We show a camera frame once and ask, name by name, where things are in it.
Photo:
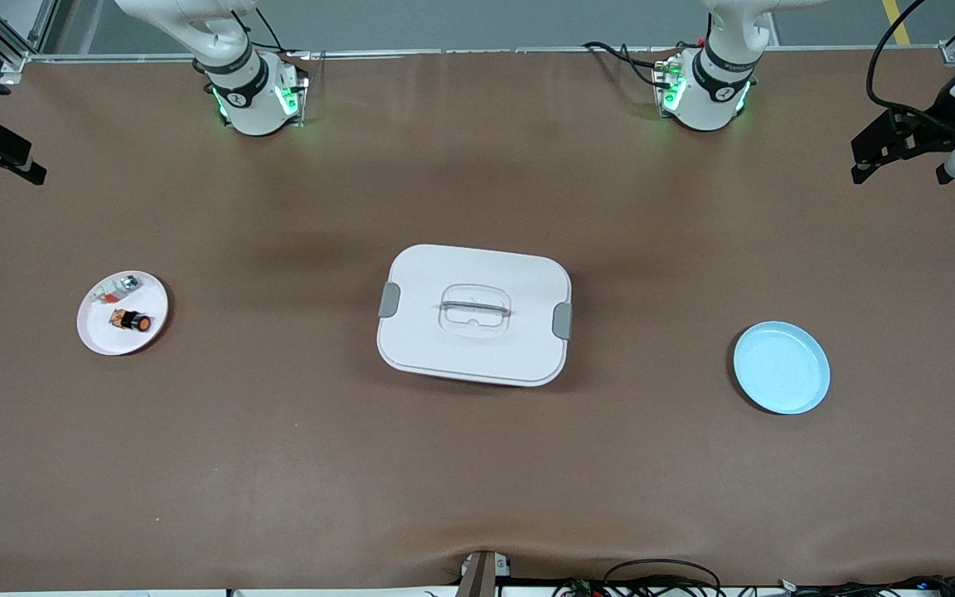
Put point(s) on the light blue round plate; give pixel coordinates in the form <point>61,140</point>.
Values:
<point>780,369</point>

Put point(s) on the metal table edge bracket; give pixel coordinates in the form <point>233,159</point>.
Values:
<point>484,574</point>

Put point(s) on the pale pink round plate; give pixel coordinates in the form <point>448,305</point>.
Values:
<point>113,340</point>

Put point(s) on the white lidded storage container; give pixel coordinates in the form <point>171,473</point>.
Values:
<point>473,356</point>

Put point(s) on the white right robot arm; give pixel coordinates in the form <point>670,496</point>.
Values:
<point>254,99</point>

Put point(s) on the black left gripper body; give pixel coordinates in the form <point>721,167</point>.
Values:
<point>928,133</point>

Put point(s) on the grey container latch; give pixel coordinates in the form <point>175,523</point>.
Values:
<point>389,299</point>
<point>562,322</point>

